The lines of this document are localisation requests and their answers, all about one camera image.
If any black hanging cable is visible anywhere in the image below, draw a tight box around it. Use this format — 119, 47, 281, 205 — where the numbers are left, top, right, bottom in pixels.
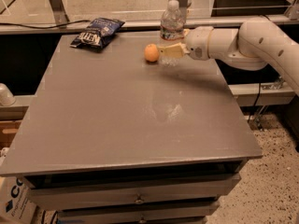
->
247, 82, 263, 123

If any black cable on ledge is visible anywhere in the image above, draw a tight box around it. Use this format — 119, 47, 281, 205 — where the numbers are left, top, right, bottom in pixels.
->
0, 19, 92, 30

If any grey drawer cabinet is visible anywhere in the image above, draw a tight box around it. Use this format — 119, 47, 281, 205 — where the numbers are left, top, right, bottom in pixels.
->
0, 29, 263, 224

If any grey drawer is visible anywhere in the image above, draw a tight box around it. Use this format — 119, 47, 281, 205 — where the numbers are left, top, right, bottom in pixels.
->
28, 174, 241, 210
58, 202, 219, 224

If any blue Kettle chips bag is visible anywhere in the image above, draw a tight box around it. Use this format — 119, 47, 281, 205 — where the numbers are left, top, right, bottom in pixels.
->
70, 18, 124, 49

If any lower grey drawer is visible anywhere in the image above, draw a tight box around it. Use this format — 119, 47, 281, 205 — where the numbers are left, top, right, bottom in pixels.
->
58, 202, 219, 224

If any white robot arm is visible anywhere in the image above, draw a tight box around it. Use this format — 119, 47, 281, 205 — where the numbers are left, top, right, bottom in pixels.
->
157, 17, 299, 95

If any clear plastic water bottle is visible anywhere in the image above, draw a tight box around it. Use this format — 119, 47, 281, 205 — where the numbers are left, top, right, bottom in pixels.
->
159, 0, 187, 67

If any orange fruit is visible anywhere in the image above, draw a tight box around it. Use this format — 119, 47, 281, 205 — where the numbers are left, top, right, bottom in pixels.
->
144, 44, 160, 63

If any left metal frame post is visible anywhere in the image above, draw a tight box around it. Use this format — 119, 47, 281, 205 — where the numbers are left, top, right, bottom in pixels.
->
49, 0, 69, 24

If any upper grey drawer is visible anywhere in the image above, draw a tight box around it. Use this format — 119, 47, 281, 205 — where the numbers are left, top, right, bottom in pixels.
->
28, 174, 241, 210

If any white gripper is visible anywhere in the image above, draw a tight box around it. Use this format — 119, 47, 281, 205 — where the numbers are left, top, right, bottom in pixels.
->
157, 26, 214, 61

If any brown cardboard box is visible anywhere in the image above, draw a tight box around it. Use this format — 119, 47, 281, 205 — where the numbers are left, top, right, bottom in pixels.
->
0, 120, 21, 148

